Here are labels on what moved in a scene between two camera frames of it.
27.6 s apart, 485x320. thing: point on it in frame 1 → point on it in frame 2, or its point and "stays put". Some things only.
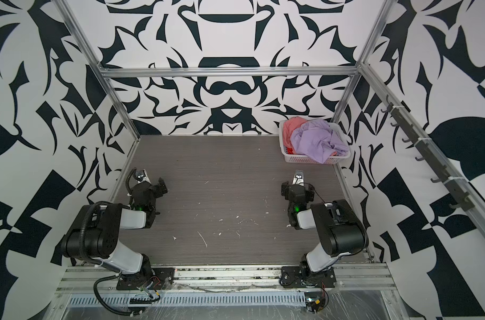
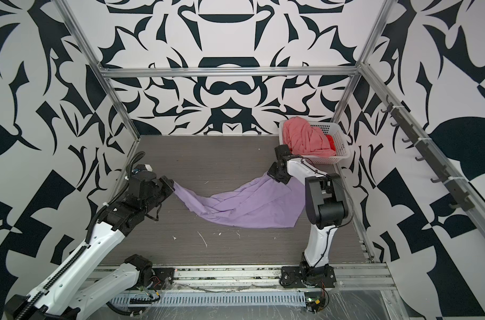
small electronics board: x=314 y=301 stays put
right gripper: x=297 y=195 → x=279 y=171
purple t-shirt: x=316 y=139 → x=268 y=203
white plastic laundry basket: x=307 y=159 stays put
